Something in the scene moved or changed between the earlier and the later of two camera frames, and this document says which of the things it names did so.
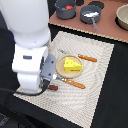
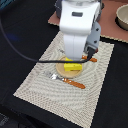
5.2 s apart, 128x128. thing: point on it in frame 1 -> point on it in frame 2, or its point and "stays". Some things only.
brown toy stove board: (106, 25) stays
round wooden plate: (60, 66) stays
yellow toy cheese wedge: (70, 65) stays
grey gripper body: (49, 67) -> (94, 36)
